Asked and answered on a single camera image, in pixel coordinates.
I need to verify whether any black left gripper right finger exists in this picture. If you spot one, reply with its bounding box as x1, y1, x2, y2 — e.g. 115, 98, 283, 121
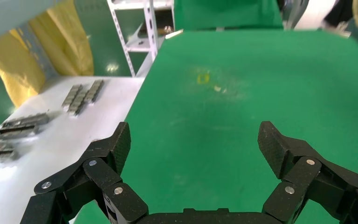
257, 120, 358, 224

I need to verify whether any yellow plastic bag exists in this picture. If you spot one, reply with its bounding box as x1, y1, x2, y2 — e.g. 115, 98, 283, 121
0, 0, 95, 108

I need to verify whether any white perforated metal rack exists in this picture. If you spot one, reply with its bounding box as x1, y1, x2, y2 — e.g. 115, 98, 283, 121
106, 0, 175, 78

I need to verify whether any green table cloth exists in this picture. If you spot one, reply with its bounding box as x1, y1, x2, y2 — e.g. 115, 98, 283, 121
74, 28, 358, 224

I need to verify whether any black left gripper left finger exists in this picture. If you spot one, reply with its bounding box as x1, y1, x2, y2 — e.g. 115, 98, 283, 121
20, 121, 149, 224

